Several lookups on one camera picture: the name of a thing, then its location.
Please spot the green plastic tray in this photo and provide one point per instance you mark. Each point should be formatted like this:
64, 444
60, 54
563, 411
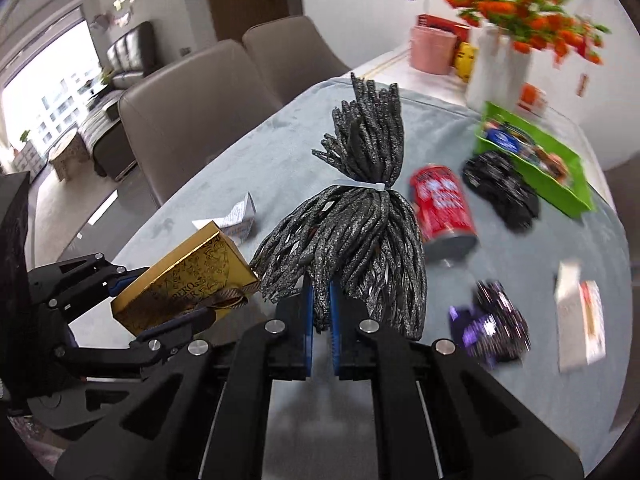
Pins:
548, 166

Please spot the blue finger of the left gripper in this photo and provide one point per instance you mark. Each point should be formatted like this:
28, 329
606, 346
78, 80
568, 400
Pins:
190, 323
122, 278

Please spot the black leather sofa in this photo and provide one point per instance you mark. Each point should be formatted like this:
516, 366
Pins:
133, 57

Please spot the pink cup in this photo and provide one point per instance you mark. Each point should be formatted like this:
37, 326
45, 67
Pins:
431, 50

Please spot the white flower vase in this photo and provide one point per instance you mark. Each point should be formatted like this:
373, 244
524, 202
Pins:
499, 72

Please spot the taupe chair near left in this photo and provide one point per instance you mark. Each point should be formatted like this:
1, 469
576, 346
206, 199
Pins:
182, 117

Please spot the yellow can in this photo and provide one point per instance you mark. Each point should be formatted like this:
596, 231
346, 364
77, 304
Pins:
464, 61

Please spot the purple snack wrapper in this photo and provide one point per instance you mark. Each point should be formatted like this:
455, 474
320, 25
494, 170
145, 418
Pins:
491, 329

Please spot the gold chocolate box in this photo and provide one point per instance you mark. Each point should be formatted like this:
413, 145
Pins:
207, 268

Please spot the crumpled white paper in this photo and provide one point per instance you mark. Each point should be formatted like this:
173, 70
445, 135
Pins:
237, 224

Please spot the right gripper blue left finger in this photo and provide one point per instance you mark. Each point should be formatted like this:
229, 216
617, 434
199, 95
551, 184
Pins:
292, 357

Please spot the black plastic bag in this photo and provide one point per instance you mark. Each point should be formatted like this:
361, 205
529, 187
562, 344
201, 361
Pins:
493, 176

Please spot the red soda can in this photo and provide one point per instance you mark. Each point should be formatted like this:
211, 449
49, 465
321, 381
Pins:
442, 213

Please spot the taupe chair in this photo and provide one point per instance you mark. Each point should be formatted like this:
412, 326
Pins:
182, 117
291, 56

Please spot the grey table cloth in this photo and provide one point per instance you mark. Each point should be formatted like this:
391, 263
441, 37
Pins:
332, 172

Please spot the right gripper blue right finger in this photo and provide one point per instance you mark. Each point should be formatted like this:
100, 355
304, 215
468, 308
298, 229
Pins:
350, 358

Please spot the white medicine box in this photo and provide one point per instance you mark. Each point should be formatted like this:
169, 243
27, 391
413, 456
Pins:
579, 311

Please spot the taupe chair far left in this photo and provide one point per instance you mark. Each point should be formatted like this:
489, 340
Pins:
291, 56

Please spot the orange white box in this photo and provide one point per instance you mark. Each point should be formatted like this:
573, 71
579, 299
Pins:
533, 100

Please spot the orange artificial flowers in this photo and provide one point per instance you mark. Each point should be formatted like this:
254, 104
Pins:
538, 25

